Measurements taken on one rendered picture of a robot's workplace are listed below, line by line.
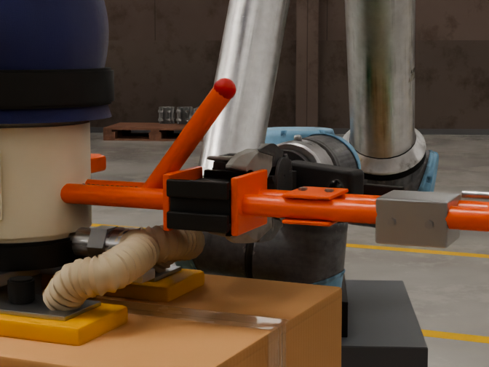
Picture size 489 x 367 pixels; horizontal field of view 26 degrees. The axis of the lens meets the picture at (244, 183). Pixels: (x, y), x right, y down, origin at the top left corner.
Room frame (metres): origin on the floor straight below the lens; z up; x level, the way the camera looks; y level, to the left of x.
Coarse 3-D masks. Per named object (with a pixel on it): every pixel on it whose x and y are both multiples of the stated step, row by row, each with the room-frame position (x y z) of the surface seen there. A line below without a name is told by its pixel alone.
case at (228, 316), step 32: (224, 288) 1.24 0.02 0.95; (256, 288) 1.24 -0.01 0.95; (288, 288) 1.24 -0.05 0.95; (320, 288) 1.24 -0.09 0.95; (128, 320) 1.09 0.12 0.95; (160, 320) 1.09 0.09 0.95; (192, 320) 1.09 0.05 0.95; (224, 320) 1.09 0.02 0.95; (256, 320) 1.09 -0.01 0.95; (288, 320) 1.09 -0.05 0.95; (320, 320) 1.18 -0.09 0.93; (0, 352) 0.97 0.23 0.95; (32, 352) 0.97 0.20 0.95; (64, 352) 0.97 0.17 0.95; (96, 352) 0.97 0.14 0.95; (128, 352) 0.97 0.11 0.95; (160, 352) 0.97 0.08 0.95; (192, 352) 0.97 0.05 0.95; (224, 352) 0.97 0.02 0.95; (256, 352) 1.01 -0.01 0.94; (288, 352) 1.09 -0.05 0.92; (320, 352) 1.18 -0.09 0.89
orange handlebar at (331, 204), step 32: (96, 160) 1.42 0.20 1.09; (64, 192) 1.13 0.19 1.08; (96, 192) 1.12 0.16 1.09; (128, 192) 1.10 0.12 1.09; (160, 192) 1.09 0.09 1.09; (288, 192) 1.04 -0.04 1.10; (320, 192) 1.04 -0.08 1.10; (320, 224) 1.02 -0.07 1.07; (448, 224) 0.97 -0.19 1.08; (480, 224) 0.96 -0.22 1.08
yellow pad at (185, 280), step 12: (48, 276) 1.23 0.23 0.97; (156, 276) 1.20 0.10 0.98; (168, 276) 1.22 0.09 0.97; (180, 276) 1.22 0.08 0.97; (192, 276) 1.23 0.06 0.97; (132, 288) 1.19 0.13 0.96; (144, 288) 1.18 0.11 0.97; (156, 288) 1.18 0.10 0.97; (168, 288) 1.17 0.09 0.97; (180, 288) 1.20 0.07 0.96; (192, 288) 1.23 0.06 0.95; (156, 300) 1.18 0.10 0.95; (168, 300) 1.17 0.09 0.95
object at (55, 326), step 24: (24, 288) 1.07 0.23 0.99; (0, 312) 1.05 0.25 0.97; (24, 312) 1.04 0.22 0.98; (48, 312) 1.03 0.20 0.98; (72, 312) 1.03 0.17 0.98; (96, 312) 1.05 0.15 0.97; (120, 312) 1.07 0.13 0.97; (24, 336) 1.02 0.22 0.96; (48, 336) 1.01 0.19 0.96; (72, 336) 1.00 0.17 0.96; (96, 336) 1.03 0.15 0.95
